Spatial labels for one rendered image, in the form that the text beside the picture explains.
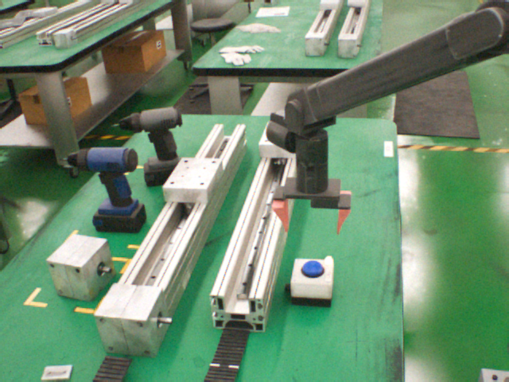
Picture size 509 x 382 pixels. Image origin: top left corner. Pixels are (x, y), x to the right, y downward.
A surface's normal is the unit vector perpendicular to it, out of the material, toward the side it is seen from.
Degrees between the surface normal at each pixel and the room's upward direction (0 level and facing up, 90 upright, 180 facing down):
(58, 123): 90
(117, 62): 90
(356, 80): 86
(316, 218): 0
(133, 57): 90
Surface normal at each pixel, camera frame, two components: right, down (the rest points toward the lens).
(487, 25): -0.82, 0.31
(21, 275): -0.07, -0.87
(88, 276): 0.95, 0.11
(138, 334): -0.18, 0.51
